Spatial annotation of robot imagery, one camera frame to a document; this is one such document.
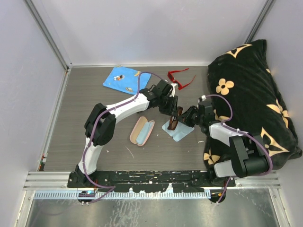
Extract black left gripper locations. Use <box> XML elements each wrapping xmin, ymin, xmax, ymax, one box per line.
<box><xmin>158</xmin><ymin>94</ymin><xmax>178</xmax><ymax>118</ymax></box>

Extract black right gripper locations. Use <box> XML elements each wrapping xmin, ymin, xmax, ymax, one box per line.
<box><xmin>176</xmin><ymin>105</ymin><xmax>204</xmax><ymax>128</ymax></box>

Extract light blue cloth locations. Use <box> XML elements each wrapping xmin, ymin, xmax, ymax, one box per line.
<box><xmin>136</xmin><ymin>121</ymin><xmax>154</xmax><ymax>146</ymax></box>
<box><xmin>162</xmin><ymin>121</ymin><xmax>195</xmax><ymax>142</ymax></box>

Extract tortoiseshell brown sunglasses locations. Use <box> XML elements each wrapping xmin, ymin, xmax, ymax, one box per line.
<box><xmin>167</xmin><ymin>106</ymin><xmax>183</xmax><ymax>131</ymax></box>

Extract pink glasses case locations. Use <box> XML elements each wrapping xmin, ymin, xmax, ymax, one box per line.
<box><xmin>129</xmin><ymin>116</ymin><xmax>155</xmax><ymax>147</ymax></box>

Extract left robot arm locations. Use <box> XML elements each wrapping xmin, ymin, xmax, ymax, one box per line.
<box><xmin>75</xmin><ymin>80</ymin><xmax>178</xmax><ymax>189</ymax></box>

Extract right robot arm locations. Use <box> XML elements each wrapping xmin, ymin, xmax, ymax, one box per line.
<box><xmin>177</xmin><ymin>101</ymin><xmax>273</xmax><ymax>186</ymax></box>

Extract red sunglasses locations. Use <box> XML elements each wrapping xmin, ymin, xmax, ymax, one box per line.
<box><xmin>167</xmin><ymin>68</ymin><xmax>196</xmax><ymax>90</ymax></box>

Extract blue cartoon print cloth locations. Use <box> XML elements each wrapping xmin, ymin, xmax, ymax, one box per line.
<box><xmin>103</xmin><ymin>67</ymin><xmax>151</xmax><ymax>95</ymax></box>

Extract black floral plush pillow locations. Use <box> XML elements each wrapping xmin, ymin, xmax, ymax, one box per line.
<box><xmin>207</xmin><ymin>39</ymin><xmax>303</xmax><ymax>170</ymax></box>

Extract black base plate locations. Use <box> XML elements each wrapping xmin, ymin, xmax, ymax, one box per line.
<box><xmin>67</xmin><ymin>170</ymin><xmax>228</xmax><ymax>193</ymax></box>

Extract aluminium front rail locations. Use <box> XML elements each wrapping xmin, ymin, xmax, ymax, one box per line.
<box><xmin>23</xmin><ymin>171</ymin><xmax>281</xmax><ymax>200</ymax></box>

